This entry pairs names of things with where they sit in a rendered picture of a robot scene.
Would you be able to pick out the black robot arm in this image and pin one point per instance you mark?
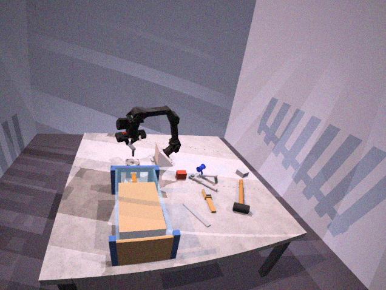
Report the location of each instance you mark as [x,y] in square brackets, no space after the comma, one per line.
[140,113]

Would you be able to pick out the grey flat bar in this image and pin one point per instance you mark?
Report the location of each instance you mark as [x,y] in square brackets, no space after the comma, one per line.
[197,214]

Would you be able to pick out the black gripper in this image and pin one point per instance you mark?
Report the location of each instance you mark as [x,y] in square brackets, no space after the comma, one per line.
[134,134]

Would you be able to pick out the black mallet with wooden handle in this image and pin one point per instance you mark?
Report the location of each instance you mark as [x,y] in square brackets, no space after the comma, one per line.
[240,206]

